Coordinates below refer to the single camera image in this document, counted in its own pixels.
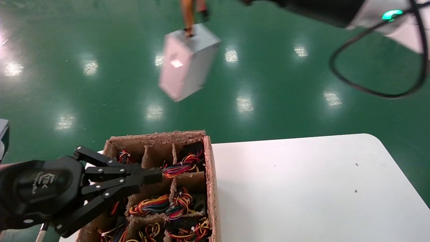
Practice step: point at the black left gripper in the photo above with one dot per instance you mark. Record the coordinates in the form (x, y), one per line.
(40, 191)

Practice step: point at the brown cardboard divider box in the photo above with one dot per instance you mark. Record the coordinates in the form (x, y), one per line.
(211, 201)

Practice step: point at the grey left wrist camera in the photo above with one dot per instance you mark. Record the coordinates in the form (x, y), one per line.
(3, 134)

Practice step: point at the white rod black joint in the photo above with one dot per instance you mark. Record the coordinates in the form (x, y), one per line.
(40, 235)

